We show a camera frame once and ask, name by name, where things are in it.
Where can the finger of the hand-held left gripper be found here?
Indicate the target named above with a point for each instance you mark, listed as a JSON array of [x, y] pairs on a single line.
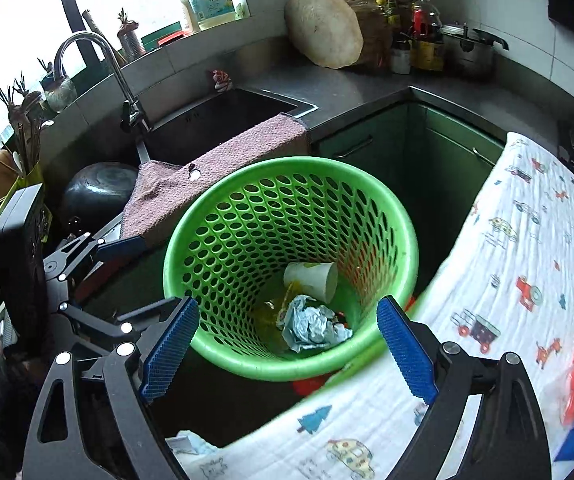
[[117, 322], [122, 247]]

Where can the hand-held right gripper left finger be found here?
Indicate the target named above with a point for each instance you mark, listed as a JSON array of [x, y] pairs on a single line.
[[169, 350]]

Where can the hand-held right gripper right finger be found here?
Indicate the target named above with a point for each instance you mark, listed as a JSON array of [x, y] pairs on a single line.
[[407, 355]]

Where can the green perforated plastic basket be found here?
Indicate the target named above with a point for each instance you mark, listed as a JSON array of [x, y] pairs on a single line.
[[267, 165]]

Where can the black wok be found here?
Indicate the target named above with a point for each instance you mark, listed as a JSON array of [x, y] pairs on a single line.
[[97, 190]]

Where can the white crumpled tissue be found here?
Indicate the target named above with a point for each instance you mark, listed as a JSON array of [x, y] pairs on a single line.
[[187, 444]]

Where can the crumpled grey-blue paper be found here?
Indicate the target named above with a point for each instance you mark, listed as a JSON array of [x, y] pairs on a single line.
[[312, 327]]

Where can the yellow plastic wrapper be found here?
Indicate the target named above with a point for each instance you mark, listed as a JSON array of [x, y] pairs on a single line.
[[269, 316]]

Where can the printed cloth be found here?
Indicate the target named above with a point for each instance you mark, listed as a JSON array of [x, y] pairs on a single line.
[[492, 285]]

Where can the white paper cup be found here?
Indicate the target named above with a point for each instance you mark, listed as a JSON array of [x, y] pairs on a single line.
[[312, 280]]

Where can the pink towel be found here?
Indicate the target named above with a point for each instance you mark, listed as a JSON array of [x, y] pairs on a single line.
[[227, 155]]

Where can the glass jar with plant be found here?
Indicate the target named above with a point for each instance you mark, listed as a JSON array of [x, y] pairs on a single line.
[[61, 92]]

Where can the steel kitchen sink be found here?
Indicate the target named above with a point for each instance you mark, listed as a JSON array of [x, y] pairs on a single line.
[[227, 115]]

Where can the chrome faucet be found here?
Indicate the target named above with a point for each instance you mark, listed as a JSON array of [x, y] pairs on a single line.
[[117, 67]]

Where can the green kitchen cabinet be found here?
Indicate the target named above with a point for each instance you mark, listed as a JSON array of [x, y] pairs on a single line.
[[447, 175]]

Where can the red and white scrubber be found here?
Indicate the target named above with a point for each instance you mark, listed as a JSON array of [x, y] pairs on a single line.
[[221, 81]]

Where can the metal can with plant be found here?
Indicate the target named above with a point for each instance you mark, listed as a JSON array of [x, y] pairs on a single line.
[[131, 40]]

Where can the red and green box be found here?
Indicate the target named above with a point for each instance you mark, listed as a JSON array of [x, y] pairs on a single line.
[[164, 37]]

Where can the kitchen window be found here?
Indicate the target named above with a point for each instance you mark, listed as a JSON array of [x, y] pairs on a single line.
[[27, 20]]

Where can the white squeeze bottle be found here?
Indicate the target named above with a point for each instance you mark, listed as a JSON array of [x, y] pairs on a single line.
[[187, 12]]

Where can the white detergent jug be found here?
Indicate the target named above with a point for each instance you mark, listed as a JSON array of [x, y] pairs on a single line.
[[212, 2]]

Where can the small seasoning jar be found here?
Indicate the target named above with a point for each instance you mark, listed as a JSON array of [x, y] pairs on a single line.
[[401, 57]]

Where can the round wooden chopping block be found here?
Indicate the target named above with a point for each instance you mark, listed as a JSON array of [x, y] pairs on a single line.
[[322, 25]]

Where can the steel pressure cooker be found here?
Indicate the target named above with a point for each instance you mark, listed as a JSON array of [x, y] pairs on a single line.
[[467, 57]]

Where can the cooking oil bottle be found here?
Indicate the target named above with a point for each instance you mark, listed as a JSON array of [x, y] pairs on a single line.
[[426, 25]]

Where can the dark sauce bottles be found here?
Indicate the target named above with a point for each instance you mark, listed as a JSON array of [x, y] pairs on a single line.
[[391, 10]]

